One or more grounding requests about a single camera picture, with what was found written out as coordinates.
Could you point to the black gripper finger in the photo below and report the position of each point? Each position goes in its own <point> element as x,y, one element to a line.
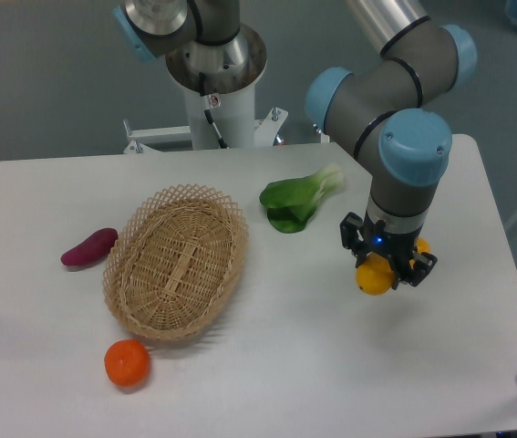
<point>351,239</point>
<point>413,271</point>

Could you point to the green bok choy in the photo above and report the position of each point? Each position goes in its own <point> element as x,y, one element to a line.
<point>292,202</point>

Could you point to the yellow mango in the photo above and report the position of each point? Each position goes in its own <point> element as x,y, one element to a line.
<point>374,278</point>

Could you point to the orange tangerine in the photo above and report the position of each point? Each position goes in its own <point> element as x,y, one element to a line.
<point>127,363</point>

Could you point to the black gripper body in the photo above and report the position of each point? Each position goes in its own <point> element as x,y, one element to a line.
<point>367,238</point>

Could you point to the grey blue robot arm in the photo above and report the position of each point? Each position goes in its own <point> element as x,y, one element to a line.
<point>377,119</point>

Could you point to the woven wicker basket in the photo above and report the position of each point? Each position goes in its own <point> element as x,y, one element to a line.
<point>176,263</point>

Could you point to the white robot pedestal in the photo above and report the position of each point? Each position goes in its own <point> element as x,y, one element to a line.
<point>218,86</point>

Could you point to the purple sweet potato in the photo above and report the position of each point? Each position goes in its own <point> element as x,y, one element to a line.
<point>92,249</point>

